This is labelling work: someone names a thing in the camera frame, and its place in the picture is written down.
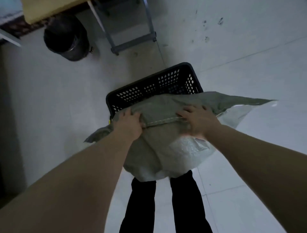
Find person's left hand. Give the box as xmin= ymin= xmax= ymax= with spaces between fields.
xmin=113 ymin=108 xmax=144 ymax=142

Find person's right hand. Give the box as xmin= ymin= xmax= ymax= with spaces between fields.
xmin=176 ymin=104 xmax=222 ymax=141

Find green woven sack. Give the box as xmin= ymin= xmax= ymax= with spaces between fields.
xmin=83 ymin=91 xmax=278 ymax=183

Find black plastic crate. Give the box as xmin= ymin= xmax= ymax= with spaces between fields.
xmin=106 ymin=62 xmax=204 ymax=120

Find person's left forearm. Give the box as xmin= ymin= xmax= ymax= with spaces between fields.
xmin=0 ymin=129 xmax=136 ymax=233

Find person's right forearm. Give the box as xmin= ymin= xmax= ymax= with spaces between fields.
xmin=206 ymin=124 xmax=307 ymax=233

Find black trousers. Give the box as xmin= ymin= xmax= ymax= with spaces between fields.
xmin=119 ymin=170 xmax=213 ymax=233

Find black trash bin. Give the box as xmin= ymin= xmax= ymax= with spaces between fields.
xmin=43 ymin=15 xmax=91 ymax=62

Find wooden folding table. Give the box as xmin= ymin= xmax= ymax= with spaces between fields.
xmin=21 ymin=0 xmax=158 ymax=56

